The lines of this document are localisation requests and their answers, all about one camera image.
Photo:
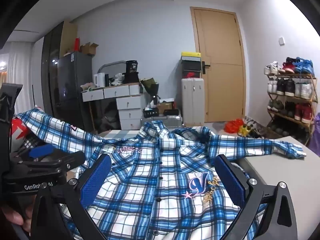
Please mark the white curtain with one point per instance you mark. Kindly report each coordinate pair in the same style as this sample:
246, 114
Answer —
20, 67

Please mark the black white checkered cloth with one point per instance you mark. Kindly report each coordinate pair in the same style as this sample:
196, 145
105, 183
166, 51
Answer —
32, 141

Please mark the black thermos bottle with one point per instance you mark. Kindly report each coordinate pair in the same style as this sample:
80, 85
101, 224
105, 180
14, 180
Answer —
107, 80

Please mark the black storage box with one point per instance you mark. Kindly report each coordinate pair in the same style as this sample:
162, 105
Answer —
150, 113
170, 112

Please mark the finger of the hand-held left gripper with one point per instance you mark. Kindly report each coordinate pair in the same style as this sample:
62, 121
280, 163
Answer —
41, 151
70, 160

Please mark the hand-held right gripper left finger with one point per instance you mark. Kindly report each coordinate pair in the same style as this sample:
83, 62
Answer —
96, 177

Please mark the black printed box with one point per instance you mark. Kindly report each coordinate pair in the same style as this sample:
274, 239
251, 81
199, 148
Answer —
131, 66

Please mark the white desk with drawers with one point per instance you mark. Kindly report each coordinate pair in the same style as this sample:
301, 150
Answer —
127, 105

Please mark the person's left hand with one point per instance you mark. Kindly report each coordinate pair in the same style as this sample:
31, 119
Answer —
10, 216

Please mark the silver suitcase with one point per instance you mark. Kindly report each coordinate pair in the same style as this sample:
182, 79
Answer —
162, 121

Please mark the brown open carton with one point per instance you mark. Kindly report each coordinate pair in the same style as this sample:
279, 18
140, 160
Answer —
165, 106

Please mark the blue plaid shirt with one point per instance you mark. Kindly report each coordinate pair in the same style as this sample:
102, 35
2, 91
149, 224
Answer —
160, 180

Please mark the dark grey refrigerator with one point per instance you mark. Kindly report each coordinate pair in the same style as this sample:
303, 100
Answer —
75, 87

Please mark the dark glass wardrobe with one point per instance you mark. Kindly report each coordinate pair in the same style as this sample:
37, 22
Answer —
53, 55

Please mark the white upright suitcase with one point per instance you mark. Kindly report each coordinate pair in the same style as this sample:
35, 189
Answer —
192, 100

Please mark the yellow lid shoe box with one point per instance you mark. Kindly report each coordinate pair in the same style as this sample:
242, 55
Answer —
190, 55

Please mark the black white loose shoes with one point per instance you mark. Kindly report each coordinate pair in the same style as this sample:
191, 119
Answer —
255, 128

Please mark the white light switch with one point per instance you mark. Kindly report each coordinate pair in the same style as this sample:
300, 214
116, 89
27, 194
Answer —
281, 40

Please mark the wooden door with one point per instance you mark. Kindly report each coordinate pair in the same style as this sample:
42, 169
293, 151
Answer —
220, 55

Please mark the grey arched frame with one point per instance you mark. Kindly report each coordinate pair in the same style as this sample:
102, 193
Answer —
110, 66

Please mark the yellow toy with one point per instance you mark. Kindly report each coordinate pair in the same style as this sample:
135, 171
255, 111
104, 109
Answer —
243, 130

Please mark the purple garment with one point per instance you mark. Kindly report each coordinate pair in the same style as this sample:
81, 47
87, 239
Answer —
315, 132

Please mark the wooden shoe rack with shoes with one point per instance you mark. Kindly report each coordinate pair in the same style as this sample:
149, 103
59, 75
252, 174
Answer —
290, 87

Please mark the red black shoe box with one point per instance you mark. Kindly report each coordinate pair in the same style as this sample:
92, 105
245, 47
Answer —
191, 74

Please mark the black round hat box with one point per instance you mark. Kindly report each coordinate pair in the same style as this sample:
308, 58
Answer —
131, 77

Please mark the orange plastic bag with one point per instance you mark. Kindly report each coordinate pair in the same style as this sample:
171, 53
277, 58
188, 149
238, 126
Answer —
233, 126

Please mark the open cardboard box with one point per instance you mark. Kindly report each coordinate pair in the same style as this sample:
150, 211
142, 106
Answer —
88, 48

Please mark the white electric kettle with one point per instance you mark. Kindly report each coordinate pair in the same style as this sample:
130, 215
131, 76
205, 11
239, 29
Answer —
99, 80

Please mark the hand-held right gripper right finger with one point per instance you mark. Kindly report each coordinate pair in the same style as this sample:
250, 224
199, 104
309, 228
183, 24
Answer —
230, 182

